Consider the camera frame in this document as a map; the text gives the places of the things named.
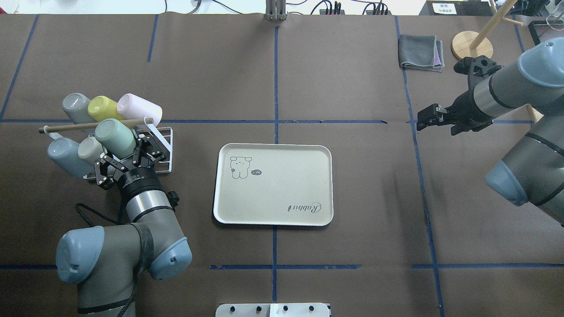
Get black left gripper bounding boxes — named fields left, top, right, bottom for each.
left=93, top=127, right=167, bottom=200

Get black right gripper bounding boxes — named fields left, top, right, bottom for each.
left=416, top=90, right=494, bottom=135

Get green cup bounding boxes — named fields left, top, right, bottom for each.
left=94, top=118, right=136, bottom=159

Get cream rabbit tray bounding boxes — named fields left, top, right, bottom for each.
left=213, top=143, right=334, bottom=226

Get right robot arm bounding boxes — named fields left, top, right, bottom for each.
left=416, top=37, right=564, bottom=224

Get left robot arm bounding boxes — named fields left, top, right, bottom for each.
left=56, top=127, right=192, bottom=317

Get white cup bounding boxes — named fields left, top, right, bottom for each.
left=77, top=136, right=105, bottom=165

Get yellow cup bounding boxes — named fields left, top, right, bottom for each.
left=87, top=96, right=124, bottom=122

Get light blue cup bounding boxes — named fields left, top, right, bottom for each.
left=48, top=137, right=93, bottom=178

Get grey cup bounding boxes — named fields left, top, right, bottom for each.
left=62, top=92, right=96, bottom=124

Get grey folded cloth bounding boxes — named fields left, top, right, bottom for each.
left=397, top=34, right=445, bottom=72

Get wooden mug tree stand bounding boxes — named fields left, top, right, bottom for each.
left=451, top=0, right=524, bottom=60

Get black box with label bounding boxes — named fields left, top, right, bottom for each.
left=419, top=0, right=492, bottom=17

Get white wire cup rack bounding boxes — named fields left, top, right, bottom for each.
left=38, top=117, right=174, bottom=185

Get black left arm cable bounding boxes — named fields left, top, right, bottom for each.
left=75, top=203, right=128, bottom=226

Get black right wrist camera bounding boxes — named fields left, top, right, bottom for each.
left=453, top=55, right=503, bottom=80

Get aluminium frame post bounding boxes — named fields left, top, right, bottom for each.
left=265, top=0, right=287, bottom=21

